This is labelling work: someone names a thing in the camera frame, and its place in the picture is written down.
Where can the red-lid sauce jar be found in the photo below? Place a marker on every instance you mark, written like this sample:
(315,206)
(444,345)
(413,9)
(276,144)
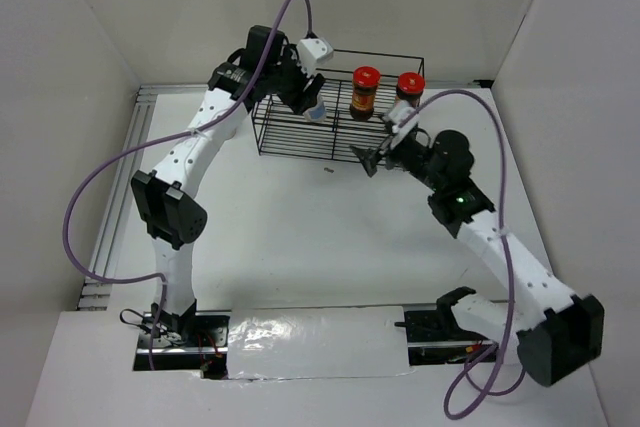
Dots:
(409,88)
(365,82)

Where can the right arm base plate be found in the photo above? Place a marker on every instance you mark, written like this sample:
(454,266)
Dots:
(434,336)

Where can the silver-lid white spice jar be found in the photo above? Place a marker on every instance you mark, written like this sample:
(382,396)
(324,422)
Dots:
(317,113)

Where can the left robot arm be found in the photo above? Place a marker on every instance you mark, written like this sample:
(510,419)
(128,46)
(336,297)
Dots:
(165,197)

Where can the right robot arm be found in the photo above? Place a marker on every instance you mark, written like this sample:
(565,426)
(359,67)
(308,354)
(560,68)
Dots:
(545,326)

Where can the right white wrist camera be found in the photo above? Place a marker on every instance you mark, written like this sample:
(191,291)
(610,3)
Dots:
(401,119)

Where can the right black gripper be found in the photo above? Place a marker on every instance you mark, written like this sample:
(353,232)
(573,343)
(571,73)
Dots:
(369,158)

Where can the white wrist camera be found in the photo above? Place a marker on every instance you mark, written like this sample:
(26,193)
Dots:
(313,53)
(401,119)

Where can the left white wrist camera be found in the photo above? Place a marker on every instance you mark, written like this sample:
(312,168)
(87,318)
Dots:
(313,53)

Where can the black wire rack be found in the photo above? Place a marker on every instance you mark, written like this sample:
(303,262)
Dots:
(279,132)

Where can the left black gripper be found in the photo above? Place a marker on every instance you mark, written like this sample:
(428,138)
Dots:
(299,100)

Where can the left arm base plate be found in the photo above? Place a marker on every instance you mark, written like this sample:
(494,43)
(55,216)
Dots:
(203,350)

